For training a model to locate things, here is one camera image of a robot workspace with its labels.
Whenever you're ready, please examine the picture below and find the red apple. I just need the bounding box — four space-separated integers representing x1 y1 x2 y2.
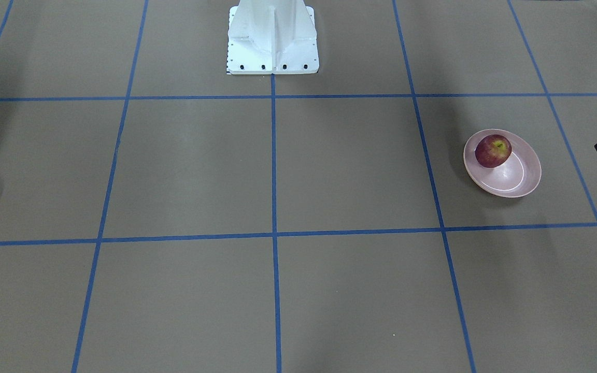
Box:
474 134 513 168

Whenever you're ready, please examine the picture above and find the pink plate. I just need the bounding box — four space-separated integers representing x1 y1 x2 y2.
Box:
463 129 542 198

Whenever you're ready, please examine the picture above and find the white pedestal column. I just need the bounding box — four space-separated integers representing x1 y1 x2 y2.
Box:
226 1 320 75

